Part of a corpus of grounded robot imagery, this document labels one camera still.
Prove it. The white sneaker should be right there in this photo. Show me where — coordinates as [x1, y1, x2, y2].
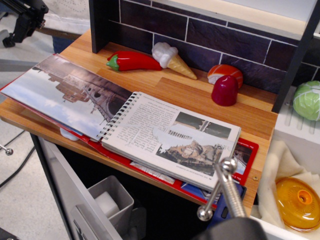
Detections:
[43, 0, 90, 35]

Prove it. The black shelf upright post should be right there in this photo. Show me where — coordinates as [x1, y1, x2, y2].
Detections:
[271, 0, 320, 114]

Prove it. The chrome knob at left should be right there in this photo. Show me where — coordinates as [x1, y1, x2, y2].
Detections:
[0, 144, 14, 156]

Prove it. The cream cloth in sink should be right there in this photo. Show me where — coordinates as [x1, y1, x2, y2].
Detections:
[257, 140, 320, 229]

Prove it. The toy salmon sushi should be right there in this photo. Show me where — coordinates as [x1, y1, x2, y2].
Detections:
[207, 64, 244, 89]

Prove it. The grey cabinet door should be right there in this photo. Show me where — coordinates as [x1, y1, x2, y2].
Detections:
[38, 137, 121, 240]

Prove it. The blue object under faucet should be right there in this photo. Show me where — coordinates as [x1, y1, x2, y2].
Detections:
[207, 183, 247, 229]

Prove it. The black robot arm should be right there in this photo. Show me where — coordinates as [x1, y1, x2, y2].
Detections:
[0, 0, 49, 48]

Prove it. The toy fried egg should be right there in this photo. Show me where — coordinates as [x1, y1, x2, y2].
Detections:
[59, 127, 80, 142]

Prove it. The white foam block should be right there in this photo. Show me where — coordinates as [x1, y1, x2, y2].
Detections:
[95, 191, 120, 218]

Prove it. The orange plastic pot lid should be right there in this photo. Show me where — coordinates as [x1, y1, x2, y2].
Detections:
[276, 177, 320, 233]

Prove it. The white dish rack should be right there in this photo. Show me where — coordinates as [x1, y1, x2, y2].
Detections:
[274, 86, 320, 144]

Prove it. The dark red plastic dome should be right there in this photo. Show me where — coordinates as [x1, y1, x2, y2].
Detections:
[211, 75, 239, 107]

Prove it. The grey plastic bin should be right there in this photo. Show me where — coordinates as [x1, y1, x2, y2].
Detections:
[88, 175, 134, 236]

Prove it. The chrome faucet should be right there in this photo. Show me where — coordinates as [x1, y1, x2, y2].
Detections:
[197, 157, 247, 222]

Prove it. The toy ice cream cone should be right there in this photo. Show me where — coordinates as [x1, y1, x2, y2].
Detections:
[151, 42, 198, 80]

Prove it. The red toy chili pepper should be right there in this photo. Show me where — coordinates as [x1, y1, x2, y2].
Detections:
[106, 51, 162, 72]

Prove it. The green toy cabbage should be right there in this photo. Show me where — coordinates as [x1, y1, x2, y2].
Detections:
[293, 80, 320, 121]

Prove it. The office chair caster wheel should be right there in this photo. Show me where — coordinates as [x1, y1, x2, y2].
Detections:
[0, 29, 16, 48]

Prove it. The red spiral-bound photo book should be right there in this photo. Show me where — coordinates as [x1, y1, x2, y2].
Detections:
[0, 55, 259, 195]

